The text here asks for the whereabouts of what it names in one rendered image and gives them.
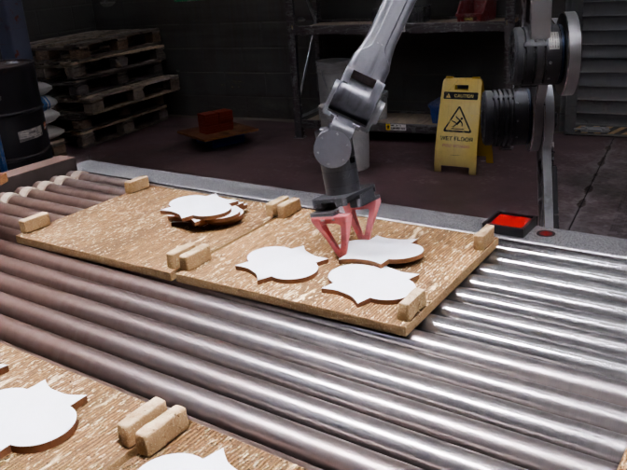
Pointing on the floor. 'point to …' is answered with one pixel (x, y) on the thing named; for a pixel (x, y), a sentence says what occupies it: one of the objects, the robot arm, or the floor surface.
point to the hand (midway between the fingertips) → (353, 245)
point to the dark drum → (21, 115)
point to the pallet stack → (103, 82)
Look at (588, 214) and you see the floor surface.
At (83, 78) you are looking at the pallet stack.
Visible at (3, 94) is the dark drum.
